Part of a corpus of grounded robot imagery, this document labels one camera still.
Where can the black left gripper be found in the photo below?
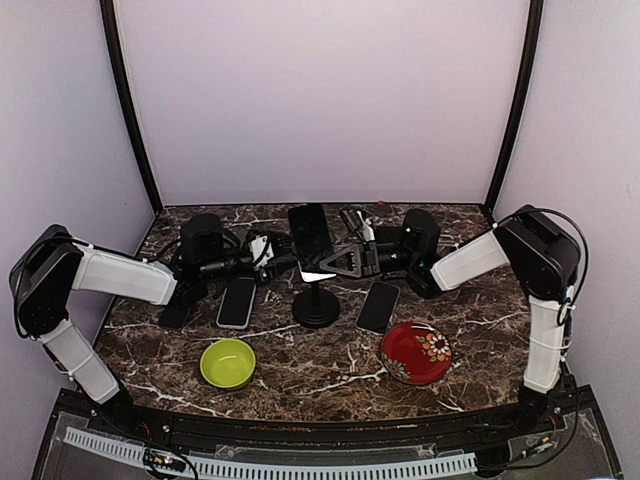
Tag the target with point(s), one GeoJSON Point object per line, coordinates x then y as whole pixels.
{"type": "Point", "coordinates": [272, 271]}

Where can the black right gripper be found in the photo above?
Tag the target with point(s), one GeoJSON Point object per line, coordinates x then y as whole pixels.
{"type": "Point", "coordinates": [354, 255]}

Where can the black phone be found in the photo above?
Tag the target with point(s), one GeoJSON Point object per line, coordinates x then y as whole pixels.
{"type": "Point", "coordinates": [312, 241]}

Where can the black pole phone stand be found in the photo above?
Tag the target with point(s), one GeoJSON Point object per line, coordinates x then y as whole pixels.
{"type": "Point", "coordinates": [315, 307]}

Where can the lavender phone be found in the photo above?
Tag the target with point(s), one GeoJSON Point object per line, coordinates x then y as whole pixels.
{"type": "Point", "coordinates": [237, 304]}

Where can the purple phone dark screen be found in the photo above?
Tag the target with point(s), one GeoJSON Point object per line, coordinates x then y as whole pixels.
{"type": "Point", "coordinates": [174, 318]}

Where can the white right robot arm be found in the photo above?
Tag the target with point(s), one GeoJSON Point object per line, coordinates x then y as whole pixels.
{"type": "Point", "coordinates": [549, 264]}

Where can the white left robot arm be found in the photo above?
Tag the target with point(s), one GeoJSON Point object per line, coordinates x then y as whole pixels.
{"type": "Point", "coordinates": [58, 265]}

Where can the phone in clear case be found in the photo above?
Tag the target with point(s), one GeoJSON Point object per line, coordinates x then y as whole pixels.
{"type": "Point", "coordinates": [378, 308]}

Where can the red floral plate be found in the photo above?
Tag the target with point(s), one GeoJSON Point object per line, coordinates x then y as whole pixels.
{"type": "Point", "coordinates": [415, 353]}

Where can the lime green bowl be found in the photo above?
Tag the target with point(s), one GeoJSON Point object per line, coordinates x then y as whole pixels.
{"type": "Point", "coordinates": [228, 364]}

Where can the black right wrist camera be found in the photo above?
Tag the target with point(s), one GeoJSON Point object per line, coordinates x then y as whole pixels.
{"type": "Point", "coordinates": [420, 233]}

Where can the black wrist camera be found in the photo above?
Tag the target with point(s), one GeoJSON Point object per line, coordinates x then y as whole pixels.
{"type": "Point", "coordinates": [420, 233]}
{"type": "Point", "coordinates": [203, 239]}

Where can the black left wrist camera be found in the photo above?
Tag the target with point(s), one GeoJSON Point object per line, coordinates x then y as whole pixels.
{"type": "Point", "coordinates": [203, 239]}

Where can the black front rail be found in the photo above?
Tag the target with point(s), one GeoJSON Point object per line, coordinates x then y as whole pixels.
{"type": "Point", "coordinates": [483, 429]}

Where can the white slotted cable duct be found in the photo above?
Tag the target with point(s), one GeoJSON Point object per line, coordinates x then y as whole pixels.
{"type": "Point", "coordinates": [167, 464]}

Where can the black left frame post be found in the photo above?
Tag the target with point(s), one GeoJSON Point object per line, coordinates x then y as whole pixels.
{"type": "Point", "coordinates": [128, 110]}

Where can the black frame post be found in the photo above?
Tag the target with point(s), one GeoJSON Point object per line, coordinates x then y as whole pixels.
{"type": "Point", "coordinates": [128, 110]}
{"type": "Point", "coordinates": [521, 89]}

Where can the black right frame post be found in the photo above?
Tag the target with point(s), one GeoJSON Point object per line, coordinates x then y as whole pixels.
{"type": "Point", "coordinates": [521, 89]}

